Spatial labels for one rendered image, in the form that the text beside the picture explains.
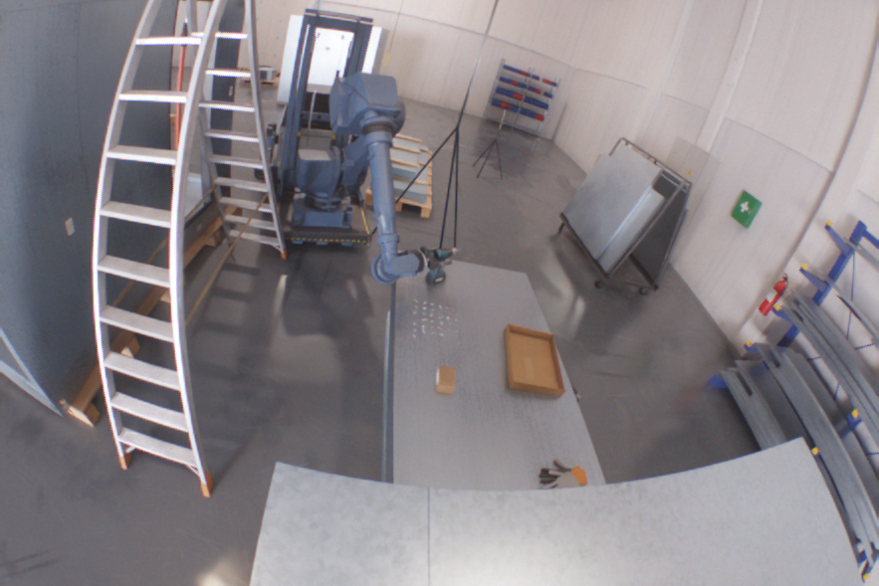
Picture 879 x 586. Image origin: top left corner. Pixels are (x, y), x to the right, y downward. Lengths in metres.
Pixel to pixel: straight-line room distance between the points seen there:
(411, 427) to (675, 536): 1.18
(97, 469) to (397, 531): 2.14
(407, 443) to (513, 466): 0.46
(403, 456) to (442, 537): 1.06
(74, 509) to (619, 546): 2.37
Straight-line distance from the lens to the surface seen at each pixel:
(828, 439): 4.08
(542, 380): 1.96
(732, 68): 7.20
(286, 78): 8.61
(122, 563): 2.23
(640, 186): 4.45
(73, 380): 2.45
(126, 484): 2.31
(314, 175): 3.03
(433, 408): 1.62
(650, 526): 0.59
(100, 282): 1.77
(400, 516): 0.43
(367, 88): 2.15
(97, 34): 2.13
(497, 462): 1.59
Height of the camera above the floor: 1.98
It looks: 32 degrees down
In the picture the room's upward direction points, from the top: 18 degrees clockwise
